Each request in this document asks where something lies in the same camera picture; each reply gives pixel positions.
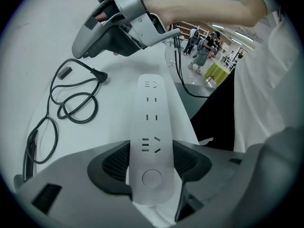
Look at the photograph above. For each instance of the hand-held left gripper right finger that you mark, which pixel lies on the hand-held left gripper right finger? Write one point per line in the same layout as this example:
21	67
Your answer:
213	172

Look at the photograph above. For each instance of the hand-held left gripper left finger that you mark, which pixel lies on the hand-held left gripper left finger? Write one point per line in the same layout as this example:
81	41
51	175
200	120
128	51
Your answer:
71	174

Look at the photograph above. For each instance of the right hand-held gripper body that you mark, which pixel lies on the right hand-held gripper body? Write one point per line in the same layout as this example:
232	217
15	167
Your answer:
140	22

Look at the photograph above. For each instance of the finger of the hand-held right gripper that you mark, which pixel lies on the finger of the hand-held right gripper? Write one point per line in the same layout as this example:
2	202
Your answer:
99	39
110	3

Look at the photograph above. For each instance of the white power strip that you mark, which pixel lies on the white power strip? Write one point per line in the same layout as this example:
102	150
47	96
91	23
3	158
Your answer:
152	127

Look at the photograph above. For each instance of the person's right forearm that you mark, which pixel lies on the person's right forearm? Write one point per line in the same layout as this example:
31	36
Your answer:
202	9

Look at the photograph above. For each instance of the ceiling light strip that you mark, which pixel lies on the ceiling light strip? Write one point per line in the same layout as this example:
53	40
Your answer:
218	26
244	36

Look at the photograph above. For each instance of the person's right hand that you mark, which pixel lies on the person's right hand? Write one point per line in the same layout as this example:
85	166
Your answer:
101	16

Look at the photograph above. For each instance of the person's black trousers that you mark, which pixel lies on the person's black trousers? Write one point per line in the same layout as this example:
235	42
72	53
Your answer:
216	117

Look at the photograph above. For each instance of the yellow-green covered table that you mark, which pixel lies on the yellow-green covered table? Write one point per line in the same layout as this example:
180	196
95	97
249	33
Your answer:
217	73

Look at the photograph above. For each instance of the person's white shirt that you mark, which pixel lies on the person's white shirt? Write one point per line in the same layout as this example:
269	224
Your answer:
266	79

